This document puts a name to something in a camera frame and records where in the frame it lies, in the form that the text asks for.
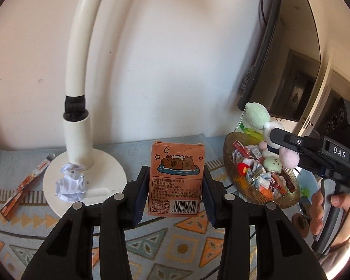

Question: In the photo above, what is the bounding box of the dark red card box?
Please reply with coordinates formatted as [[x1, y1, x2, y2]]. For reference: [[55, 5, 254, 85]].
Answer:
[[232, 140, 264, 164]]

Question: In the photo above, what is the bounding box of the three colour plush dango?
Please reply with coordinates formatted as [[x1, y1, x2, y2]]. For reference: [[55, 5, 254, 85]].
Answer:
[[244, 102, 300, 169]]

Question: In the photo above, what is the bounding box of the small paper ball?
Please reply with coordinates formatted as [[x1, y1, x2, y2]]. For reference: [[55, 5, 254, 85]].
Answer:
[[55, 163, 86, 202]]

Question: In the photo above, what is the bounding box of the orange capybara card box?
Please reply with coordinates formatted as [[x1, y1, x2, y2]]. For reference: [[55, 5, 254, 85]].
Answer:
[[148, 141, 205, 217]]

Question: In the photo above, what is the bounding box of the naruto card box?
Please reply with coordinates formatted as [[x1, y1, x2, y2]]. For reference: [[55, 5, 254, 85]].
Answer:
[[0, 153, 55, 221]]

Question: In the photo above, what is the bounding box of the person right hand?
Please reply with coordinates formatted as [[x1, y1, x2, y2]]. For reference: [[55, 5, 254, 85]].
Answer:
[[308, 189, 350, 249]]

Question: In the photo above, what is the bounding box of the red plush toy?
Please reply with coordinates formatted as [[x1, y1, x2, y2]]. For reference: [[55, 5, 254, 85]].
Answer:
[[237, 162, 252, 179]]

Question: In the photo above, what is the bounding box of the ribbed glass bowl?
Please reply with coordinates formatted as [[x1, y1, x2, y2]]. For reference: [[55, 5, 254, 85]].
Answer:
[[223, 132, 300, 209]]

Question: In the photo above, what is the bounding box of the white desk lamp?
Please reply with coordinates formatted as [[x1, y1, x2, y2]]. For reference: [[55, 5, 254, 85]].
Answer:
[[43, 0, 127, 216]]

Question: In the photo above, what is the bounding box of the black monitor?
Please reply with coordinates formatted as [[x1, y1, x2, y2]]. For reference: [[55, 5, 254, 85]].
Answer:
[[237, 0, 321, 122]]

